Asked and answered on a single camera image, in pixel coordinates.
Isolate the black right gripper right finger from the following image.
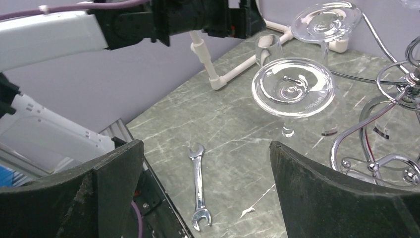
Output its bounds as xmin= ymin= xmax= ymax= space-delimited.
xmin=269 ymin=141 xmax=420 ymax=238

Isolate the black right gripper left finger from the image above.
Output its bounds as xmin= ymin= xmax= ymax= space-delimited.
xmin=0 ymin=140 xmax=144 ymax=238

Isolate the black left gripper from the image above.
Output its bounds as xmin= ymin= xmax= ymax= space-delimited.
xmin=152 ymin=0 xmax=266 ymax=46

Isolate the clear wine glass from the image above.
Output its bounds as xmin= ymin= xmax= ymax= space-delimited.
xmin=251 ymin=57 xmax=341 ymax=137
xmin=255 ymin=34 xmax=282 ymax=67
xmin=290 ymin=0 xmax=362 ymax=66

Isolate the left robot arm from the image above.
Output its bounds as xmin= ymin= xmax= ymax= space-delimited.
xmin=0 ymin=0 xmax=266 ymax=178

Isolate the chrome wine glass rack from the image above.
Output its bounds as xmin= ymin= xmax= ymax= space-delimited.
xmin=329 ymin=13 xmax=420 ymax=190

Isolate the blue plastic bin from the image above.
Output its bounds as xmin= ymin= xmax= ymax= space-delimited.
xmin=0 ymin=166 xmax=32 ymax=187

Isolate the silver double open wrench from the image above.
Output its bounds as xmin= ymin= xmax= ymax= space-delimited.
xmin=188 ymin=143 xmax=212 ymax=232

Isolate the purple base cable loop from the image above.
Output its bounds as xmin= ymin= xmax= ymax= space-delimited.
xmin=131 ymin=200 xmax=144 ymax=238

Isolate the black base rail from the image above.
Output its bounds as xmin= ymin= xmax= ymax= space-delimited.
xmin=112 ymin=140 xmax=193 ymax=238

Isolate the white PVC pipe frame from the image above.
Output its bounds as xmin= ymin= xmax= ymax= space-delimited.
xmin=189 ymin=19 xmax=349 ymax=91

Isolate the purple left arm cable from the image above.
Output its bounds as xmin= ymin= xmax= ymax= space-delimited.
xmin=0 ymin=0 xmax=152 ymax=21

